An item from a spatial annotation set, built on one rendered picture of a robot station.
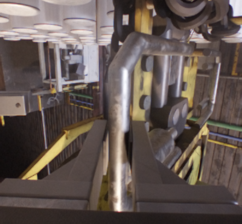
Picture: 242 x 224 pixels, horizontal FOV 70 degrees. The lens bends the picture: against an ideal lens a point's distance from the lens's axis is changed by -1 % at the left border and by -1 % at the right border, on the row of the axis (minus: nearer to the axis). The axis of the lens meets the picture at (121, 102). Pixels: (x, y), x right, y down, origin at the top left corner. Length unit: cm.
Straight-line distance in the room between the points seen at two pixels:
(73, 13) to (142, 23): 73
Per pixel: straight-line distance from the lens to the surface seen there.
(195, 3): 21
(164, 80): 28
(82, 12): 95
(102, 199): 33
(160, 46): 16
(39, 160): 36
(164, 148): 19
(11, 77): 729
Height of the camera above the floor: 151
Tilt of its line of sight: 15 degrees up
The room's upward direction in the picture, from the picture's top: 179 degrees counter-clockwise
